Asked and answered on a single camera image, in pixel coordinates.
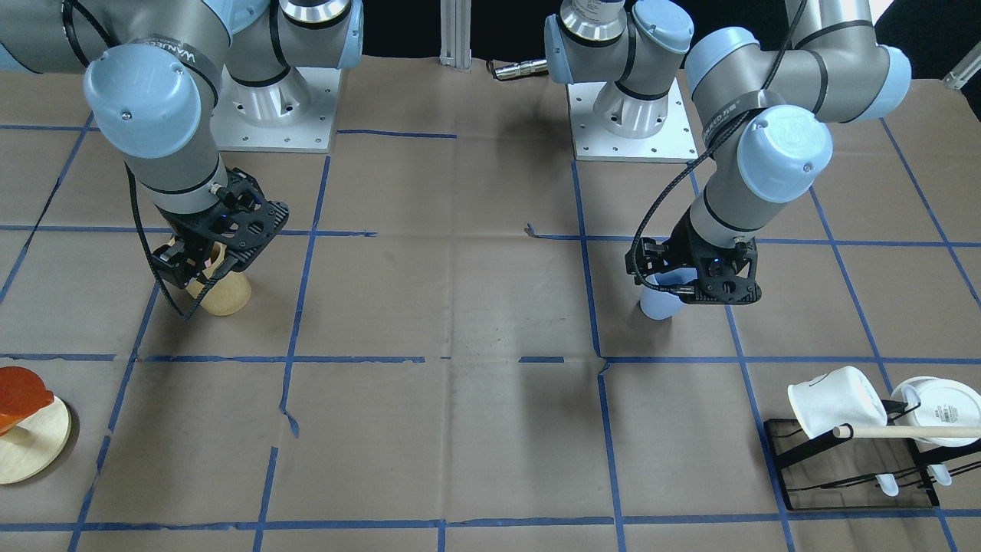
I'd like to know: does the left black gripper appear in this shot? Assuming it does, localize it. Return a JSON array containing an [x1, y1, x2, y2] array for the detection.
[[625, 213, 763, 305]]

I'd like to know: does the white mug near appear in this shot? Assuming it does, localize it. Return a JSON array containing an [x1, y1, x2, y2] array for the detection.
[[787, 366, 887, 439]]

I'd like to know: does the silver cable connector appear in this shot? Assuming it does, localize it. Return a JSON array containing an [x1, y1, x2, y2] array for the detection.
[[486, 59, 549, 81]]

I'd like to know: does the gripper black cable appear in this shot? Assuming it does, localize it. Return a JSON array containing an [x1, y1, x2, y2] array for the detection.
[[61, 0, 231, 321], [630, 0, 810, 295]]

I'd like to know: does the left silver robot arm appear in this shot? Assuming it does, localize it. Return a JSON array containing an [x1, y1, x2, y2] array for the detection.
[[544, 1, 912, 305]]

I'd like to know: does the black wire cup rack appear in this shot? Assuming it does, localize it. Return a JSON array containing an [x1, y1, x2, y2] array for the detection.
[[764, 419, 979, 511]]

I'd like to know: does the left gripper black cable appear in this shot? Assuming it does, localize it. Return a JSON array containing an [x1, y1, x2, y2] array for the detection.
[[630, 0, 810, 295]]

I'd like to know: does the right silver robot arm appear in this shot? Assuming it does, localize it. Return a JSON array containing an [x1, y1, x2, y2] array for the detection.
[[1, 1, 364, 288]]

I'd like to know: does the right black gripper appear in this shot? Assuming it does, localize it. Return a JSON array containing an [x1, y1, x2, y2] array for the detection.
[[150, 168, 290, 289]]

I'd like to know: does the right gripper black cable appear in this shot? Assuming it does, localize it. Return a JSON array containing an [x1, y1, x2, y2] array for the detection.
[[61, 0, 231, 321]]

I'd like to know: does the white mug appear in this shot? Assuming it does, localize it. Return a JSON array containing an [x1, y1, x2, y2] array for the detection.
[[891, 376, 980, 427], [787, 366, 887, 439]]

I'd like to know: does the light blue plastic cup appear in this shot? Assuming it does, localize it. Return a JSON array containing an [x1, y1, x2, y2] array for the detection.
[[640, 267, 697, 320]]

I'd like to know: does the aluminium frame post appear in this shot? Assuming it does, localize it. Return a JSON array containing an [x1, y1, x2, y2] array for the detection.
[[438, 0, 472, 73]]

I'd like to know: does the wooden cup tree stand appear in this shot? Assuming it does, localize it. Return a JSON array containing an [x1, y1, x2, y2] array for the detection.
[[1, 397, 73, 485]]

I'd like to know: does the bamboo chopstick holder cup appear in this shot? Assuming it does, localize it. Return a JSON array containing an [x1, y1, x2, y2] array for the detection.
[[201, 242, 252, 317]]

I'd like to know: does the white mug far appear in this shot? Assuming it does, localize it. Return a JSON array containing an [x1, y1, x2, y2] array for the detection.
[[891, 376, 980, 427]]

